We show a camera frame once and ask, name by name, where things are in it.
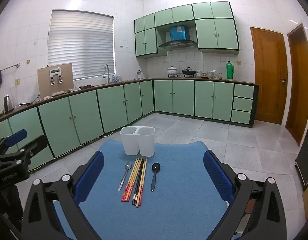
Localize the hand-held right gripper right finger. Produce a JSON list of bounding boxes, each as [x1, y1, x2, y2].
[[203, 149, 287, 240]]

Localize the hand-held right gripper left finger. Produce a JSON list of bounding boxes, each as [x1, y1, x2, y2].
[[20, 151, 105, 240]]

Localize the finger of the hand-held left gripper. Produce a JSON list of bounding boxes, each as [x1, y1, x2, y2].
[[0, 129, 28, 157], [17, 134, 49, 156]]

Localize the metal spoon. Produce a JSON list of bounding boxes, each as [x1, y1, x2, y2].
[[118, 162, 133, 191]]

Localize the wooden chopstick red end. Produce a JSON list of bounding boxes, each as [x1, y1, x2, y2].
[[123, 157, 140, 202], [128, 158, 143, 202], [121, 157, 139, 202], [140, 159, 148, 206], [126, 158, 142, 202], [137, 159, 147, 207]]

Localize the black chopstick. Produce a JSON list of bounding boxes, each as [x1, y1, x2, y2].
[[132, 158, 145, 204], [134, 159, 146, 205]]

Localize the white twin-compartment utensil holder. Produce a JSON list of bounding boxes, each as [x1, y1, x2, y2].
[[119, 126, 155, 157]]

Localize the black spoon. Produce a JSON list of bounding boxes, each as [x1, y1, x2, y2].
[[151, 162, 161, 192]]

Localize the steel electric kettle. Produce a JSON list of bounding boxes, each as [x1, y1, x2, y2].
[[3, 95, 14, 113]]

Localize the clear glass pitcher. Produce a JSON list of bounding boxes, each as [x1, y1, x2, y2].
[[10, 86, 20, 108]]

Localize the brown board water purifier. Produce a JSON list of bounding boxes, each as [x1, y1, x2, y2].
[[37, 63, 74, 98]]

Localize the blue table mat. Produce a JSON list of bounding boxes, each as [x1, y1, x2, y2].
[[54, 139, 235, 240]]

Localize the metal towel bar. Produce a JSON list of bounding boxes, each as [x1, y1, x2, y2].
[[0, 63, 21, 71]]

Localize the dark cloth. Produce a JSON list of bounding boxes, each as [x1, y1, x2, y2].
[[68, 85, 96, 92]]

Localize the green base cabinets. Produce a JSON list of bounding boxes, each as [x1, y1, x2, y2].
[[0, 79, 259, 172]]

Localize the black appliance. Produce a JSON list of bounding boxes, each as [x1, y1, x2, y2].
[[295, 129, 308, 191]]

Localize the chrome kitchen faucet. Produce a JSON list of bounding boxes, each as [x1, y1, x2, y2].
[[103, 64, 111, 84]]

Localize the green thermos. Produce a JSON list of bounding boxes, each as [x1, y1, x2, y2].
[[226, 60, 234, 80]]

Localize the white window blind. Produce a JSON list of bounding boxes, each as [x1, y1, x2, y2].
[[47, 10, 116, 82]]

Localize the wooden door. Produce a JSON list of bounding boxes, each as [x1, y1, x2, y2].
[[285, 23, 308, 147], [250, 27, 288, 125]]

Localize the black wok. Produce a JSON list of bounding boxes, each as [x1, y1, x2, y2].
[[181, 67, 196, 78]]

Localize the range hood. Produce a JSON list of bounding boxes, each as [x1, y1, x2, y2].
[[158, 25, 197, 51]]

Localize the green wall cabinets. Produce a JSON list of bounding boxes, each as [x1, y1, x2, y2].
[[134, 1, 240, 58]]

